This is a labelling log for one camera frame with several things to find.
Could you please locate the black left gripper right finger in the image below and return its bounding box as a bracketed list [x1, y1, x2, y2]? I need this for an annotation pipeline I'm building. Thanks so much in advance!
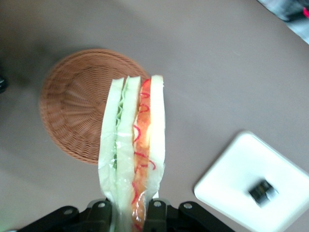
[143, 197, 168, 232]

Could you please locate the round brown wicker basket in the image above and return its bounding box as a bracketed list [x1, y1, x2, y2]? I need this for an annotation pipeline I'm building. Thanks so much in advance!
[38, 48, 152, 166]

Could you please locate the triangle sandwich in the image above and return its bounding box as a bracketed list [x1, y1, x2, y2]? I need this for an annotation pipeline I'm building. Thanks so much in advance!
[97, 74, 168, 232]

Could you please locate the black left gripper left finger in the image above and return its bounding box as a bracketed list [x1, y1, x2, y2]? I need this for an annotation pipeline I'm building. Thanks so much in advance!
[87, 199, 114, 232]

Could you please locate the small black box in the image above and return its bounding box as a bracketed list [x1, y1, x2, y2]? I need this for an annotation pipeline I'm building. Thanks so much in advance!
[248, 179, 280, 208]

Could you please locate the beige plastic tray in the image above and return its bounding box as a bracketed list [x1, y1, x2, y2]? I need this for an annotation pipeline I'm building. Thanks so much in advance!
[193, 130, 309, 232]

